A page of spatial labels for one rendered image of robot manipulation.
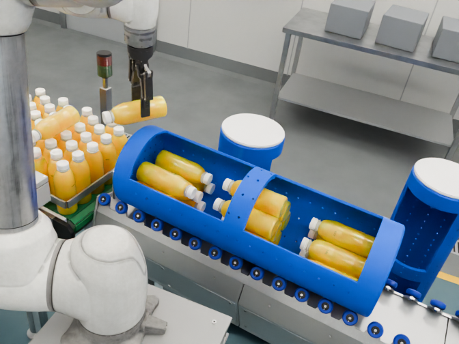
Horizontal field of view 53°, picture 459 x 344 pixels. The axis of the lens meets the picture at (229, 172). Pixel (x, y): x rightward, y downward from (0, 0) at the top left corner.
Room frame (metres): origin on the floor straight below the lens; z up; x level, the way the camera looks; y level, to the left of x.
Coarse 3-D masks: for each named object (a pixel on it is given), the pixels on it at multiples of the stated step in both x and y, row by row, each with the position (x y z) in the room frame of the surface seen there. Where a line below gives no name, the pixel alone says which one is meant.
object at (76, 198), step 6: (114, 168) 1.38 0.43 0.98; (108, 174) 1.34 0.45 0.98; (96, 180) 1.29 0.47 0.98; (102, 180) 1.31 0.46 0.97; (90, 186) 1.25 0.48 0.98; (96, 186) 1.28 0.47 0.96; (84, 192) 1.23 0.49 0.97; (90, 192) 1.25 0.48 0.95; (72, 198) 1.18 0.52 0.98; (78, 198) 1.20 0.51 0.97; (72, 204) 1.17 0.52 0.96
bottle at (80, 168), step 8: (72, 160) 1.27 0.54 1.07; (80, 160) 1.26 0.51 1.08; (72, 168) 1.24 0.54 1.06; (80, 168) 1.25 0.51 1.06; (88, 168) 1.27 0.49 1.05; (80, 176) 1.24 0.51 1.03; (88, 176) 1.26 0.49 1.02; (80, 184) 1.24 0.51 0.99; (88, 184) 1.26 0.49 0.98; (88, 200) 1.25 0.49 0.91
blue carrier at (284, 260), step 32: (160, 128) 1.32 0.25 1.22; (128, 160) 1.16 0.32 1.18; (192, 160) 1.35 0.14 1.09; (224, 160) 1.29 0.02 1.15; (128, 192) 1.13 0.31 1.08; (160, 192) 1.09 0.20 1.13; (224, 192) 1.28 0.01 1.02; (256, 192) 1.05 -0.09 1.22; (288, 192) 1.21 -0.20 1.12; (320, 192) 1.11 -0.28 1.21; (192, 224) 1.03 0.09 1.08; (224, 224) 1.00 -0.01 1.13; (288, 224) 1.17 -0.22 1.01; (352, 224) 1.12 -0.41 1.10; (384, 224) 0.98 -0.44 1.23; (256, 256) 0.95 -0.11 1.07; (288, 256) 0.91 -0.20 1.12; (384, 256) 0.88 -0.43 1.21; (320, 288) 0.87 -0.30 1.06; (352, 288) 0.84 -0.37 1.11
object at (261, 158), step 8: (224, 136) 1.66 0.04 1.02; (224, 144) 1.65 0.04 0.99; (232, 144) 1.62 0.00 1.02; (280, 144) 1.67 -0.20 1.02; (224, 152) 1.64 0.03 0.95; (232, 152) 1.61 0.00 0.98; (240, 152) 1.60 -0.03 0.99; (248, 152) 1.59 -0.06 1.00; (256, 152) 1.60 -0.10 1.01; (264, 152) 1.61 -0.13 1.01; (272, 152) 1.63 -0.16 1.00; (280, 152) 1.68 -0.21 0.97; (248, 160) 1.59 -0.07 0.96; (256, 160) 1.60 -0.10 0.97; (264, 160) 1.61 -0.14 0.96; (264, 168) 1.61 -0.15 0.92
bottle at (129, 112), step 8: (160, 96) 1.34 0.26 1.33; (120, 104) 1.26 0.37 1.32; (128, 104) 1.27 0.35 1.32; (136, 104) 1.28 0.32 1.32; (152, 104) 1.30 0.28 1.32; (160, 104) 1.31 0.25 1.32; (112, 112) 1.24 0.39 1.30; (120, 112) 1.24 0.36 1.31; (128, 112) 1.24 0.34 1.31; (136, 112) 1.26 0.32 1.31; (152, 112) 1.29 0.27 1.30; (160, 112) 1.30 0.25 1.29; (112, 120) 1.22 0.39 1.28; (120, 120) 1.23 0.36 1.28; (128, 120) 1.24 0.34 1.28; (136, 120) 1.25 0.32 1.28; (144, 120) 1.28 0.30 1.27
